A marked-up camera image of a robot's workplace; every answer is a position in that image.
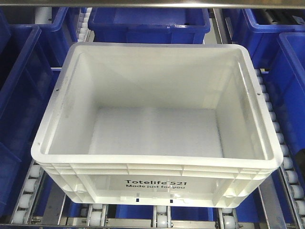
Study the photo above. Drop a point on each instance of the blue bin rear left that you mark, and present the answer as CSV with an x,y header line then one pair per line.
x,y
58,31

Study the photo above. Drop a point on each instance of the blue bin right front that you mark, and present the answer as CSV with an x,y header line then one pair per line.
x,y
285,84

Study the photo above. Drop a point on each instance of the blue bin rear right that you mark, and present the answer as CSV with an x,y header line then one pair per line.
x,y
258,29

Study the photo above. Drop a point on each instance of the steel top shelf bar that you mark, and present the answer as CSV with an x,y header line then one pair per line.
x,y
257,4

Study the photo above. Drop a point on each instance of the white translucent plastic bin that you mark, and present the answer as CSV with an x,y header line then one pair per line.
x,y
157,124

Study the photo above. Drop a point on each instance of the right front roller track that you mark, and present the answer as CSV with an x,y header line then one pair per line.
x,y
288,175

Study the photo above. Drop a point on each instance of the blue bin behind centre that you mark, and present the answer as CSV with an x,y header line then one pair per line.
x,y
149,25

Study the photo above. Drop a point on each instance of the blue plastic bin left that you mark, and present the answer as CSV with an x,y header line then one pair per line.
x,y
25,83

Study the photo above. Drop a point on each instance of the roller track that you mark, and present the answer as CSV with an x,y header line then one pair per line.
x,y
27,195
288,175

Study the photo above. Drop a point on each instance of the left front roller track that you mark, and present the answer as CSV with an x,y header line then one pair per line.
x,y
27,195

